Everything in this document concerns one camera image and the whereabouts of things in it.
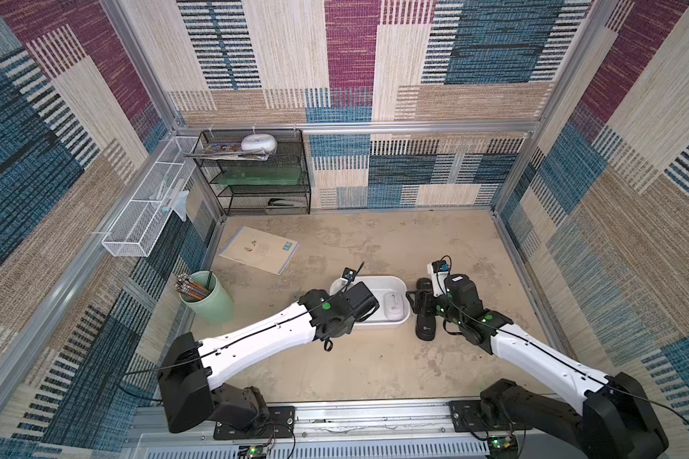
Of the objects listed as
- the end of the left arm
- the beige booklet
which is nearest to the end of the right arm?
the end of the left arm

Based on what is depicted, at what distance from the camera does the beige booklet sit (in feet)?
3.53

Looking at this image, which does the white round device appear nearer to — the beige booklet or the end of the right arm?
the beige booklet

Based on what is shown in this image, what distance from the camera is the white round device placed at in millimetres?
896

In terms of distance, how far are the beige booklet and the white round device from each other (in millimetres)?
359

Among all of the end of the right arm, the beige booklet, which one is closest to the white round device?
the beige booklet

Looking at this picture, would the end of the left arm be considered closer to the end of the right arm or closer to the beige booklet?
the end of the right arm

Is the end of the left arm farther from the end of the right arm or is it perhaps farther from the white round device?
the white round device
